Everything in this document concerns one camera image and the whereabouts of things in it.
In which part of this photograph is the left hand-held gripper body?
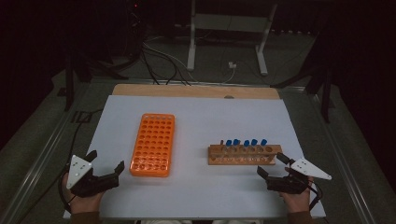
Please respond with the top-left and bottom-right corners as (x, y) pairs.
(65, 154), (121, 198)

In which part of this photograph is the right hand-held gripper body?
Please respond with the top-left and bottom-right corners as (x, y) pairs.
(266, 158), (332, 195)

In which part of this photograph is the wooden test tube rack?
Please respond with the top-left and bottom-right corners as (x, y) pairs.
(207, 140), (283, 166)

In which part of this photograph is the orange plastic tube rack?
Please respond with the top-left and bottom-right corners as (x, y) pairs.
(129, 112), (176, 178)

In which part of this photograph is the person's right hand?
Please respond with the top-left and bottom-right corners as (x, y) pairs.
(278, 176), (314, 215)

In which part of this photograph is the person's left hand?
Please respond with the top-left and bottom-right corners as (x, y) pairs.
(61, 172), (106, 215)

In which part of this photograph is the black tripod stand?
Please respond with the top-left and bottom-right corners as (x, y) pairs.
(270, 55), (335, 124)
(57, 50), (129, 112)

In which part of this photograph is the white paper work mat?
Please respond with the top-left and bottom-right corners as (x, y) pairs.
(63, 94), (327, 220)

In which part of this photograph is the wooden table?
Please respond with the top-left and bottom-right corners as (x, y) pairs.
(111, 83), (281, 101)

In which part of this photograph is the white metal stand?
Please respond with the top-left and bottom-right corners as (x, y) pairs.
(186, 0), (278, 77)

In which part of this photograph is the black floor cable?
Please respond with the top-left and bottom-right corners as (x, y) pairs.
(64, 107), (105, 171)

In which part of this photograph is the right hand-held gripper cable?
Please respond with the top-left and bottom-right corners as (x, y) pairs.
(307, 176), (324, 213)

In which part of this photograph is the hand-held gripper cable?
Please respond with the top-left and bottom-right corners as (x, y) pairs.
(307, 176), (324, 213)
(57, 172), (76, 215)

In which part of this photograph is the left hand-held gripper cable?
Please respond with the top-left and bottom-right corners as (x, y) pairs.
(57, 172), (76, 215)

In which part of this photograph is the metal floor rail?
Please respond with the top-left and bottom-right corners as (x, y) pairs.
(306, 91), (378, 224)
(0, 83), (87, 224)

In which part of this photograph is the black square floor bracket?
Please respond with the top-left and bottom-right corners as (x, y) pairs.
(71, 110), (93, 124)

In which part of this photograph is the white plug with cable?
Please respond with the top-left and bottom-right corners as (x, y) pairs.
(221, 61), (238, 85)

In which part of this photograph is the black cable bundle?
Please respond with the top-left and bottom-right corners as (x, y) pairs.
(140, 40), (191, 87)

